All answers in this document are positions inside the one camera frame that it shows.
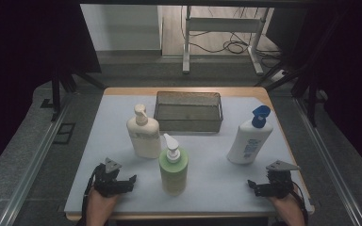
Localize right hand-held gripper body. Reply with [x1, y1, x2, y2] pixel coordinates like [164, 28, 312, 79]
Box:
[257, 159, 302, 200]

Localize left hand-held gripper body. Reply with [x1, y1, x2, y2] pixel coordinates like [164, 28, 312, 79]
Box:
[92, 157, 130, 199]

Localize green pump bottle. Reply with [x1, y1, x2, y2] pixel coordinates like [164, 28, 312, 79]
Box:
[158, 133, 189, 197]

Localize white bottle with blue pump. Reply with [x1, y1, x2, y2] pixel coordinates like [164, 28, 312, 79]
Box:
[226, 105, 274, 166]

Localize metal mesh basket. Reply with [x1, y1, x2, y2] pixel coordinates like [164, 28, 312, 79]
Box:
[153, 90, 224, 133]

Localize person's left hand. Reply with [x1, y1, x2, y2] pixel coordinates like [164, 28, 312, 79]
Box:
[87, 187, 121, 218]

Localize person's right hand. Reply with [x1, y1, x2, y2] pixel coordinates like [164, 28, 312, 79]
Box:
[267, 189, 300, 218]

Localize cream pump bottle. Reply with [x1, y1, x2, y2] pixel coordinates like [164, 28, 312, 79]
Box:
[125, 104, 163, 159]

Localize black tripod stand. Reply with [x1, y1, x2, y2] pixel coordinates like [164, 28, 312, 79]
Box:
[50, 60, 107, 122]
[254, 53, 329, 128]

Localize white power strip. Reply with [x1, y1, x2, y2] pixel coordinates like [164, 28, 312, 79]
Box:
[270, 69, 288, 83]

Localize dark curtain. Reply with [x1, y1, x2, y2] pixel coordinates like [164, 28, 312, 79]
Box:
[265, 0, 362, 173]
[0, 0, 102, 182]

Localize left hand-held gripper cable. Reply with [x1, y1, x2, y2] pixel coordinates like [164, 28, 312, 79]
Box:
[80, 163, 103, 225]

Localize hand-held gripper cable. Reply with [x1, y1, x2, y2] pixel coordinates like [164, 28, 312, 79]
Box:
[290, 181, 309, 225]
[80, 163, 103, 225]

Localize right hand-held gripper cable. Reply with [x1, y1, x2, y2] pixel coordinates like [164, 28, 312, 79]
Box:
[290, 181, 309, 225]

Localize aluminium rail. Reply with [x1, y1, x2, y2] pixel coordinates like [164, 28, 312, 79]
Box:
[0, 93, 74, 226]
[293, 97, 362, 226]

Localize black floor cables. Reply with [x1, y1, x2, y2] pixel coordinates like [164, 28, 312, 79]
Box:
[188, 6, 282, 69]

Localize white metal desk frame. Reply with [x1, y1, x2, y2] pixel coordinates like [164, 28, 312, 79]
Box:
[182, 5, 265, 76]

